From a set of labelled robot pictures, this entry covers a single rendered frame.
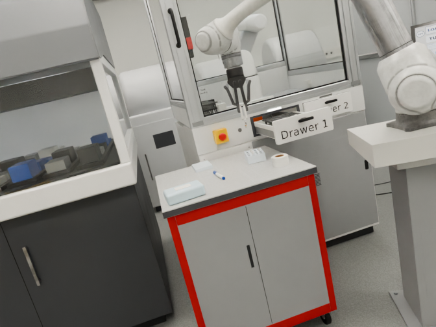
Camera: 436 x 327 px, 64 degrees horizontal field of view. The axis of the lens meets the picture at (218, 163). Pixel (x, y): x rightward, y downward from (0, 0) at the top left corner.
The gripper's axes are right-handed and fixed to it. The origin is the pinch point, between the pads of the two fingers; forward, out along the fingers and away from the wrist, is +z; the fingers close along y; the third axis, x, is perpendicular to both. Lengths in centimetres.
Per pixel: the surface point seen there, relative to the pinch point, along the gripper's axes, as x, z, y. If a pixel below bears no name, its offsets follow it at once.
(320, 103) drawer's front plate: -33, 9, -46
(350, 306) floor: 19, 100, -29
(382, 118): -197, 62, -160
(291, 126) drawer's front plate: 4.1, 10.9, -19.9
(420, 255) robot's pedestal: 42, 65, -52
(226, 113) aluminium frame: -25.3, 1.4, 6.3
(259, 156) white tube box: 5.4, 21.1, -2.8
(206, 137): -23.1, 11.2, 19.7
